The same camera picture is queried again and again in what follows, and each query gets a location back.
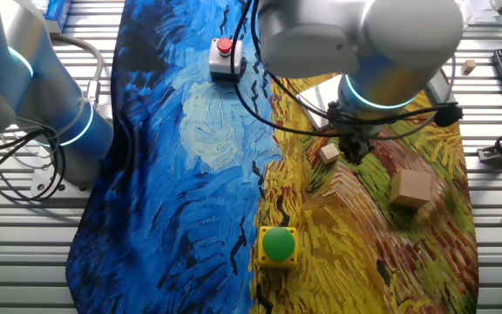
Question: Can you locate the green button yellow box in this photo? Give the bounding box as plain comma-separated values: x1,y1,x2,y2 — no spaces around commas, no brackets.
257,225,300,270

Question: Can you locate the blue tissue box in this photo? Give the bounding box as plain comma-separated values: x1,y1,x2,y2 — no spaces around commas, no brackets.
40,0,73,34

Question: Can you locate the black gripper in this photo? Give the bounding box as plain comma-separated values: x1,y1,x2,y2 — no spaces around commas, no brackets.
329,117,377,166

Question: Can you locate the metal base plate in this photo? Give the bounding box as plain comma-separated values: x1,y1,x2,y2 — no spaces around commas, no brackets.
31,163,93,198

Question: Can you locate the grey corrugated hose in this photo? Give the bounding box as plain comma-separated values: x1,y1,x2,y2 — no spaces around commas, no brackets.
48,33,105,108

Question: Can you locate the long black cable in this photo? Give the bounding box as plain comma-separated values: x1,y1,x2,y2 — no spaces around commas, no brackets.
229,0,442,139

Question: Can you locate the red button grey box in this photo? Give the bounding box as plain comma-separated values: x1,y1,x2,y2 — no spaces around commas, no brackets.
207,37,244,83

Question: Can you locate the large wooden block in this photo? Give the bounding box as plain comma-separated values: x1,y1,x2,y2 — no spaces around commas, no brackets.
389,167,433,209

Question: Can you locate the small wooden block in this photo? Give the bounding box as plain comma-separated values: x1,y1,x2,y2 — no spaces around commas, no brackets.
318,142,341,165

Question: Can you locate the base cable bundle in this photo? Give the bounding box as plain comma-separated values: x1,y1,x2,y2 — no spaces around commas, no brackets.
0,124,67,202

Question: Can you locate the painted van gogh mat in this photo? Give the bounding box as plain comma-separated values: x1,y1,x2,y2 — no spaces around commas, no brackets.
65,0,479,314

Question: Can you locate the silver digital scale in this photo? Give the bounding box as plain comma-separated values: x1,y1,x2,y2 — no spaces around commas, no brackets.
296,74,344,131

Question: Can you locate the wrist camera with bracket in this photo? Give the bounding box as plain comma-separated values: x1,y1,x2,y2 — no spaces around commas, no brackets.
424,69,465,128

